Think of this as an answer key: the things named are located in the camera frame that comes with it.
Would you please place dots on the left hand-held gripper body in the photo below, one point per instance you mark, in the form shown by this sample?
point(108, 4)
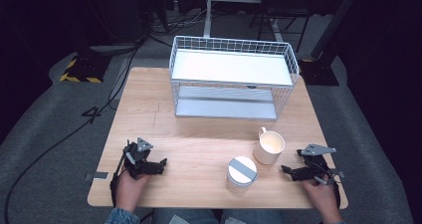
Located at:
point(141, 156)

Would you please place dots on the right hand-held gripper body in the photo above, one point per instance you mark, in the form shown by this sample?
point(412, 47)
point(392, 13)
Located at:
point(315, 161)

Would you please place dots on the person's right hand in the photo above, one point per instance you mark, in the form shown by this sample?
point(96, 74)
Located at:
point(321, 197)

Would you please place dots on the person's left hand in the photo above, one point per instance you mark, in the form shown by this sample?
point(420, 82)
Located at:
point(130, 190)

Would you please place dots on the grey tape piece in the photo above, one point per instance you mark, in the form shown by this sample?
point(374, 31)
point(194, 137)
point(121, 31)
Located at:
point(99, 175)
point(338, 173)

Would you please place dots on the cream ceramic mug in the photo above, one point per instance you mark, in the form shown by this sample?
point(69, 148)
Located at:
point(269, 147)

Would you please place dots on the person's legs in jeans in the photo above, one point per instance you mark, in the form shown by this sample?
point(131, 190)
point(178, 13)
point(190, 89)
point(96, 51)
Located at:
point(215, 217)

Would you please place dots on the black base plate with post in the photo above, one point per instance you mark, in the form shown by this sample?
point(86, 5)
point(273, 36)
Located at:
point(320, 71)

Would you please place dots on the black yellow-striped base plate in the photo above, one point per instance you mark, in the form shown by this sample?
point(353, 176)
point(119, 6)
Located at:
point(84, 68)

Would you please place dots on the white desk frame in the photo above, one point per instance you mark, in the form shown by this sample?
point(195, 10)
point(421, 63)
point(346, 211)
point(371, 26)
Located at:
point(212, 5)

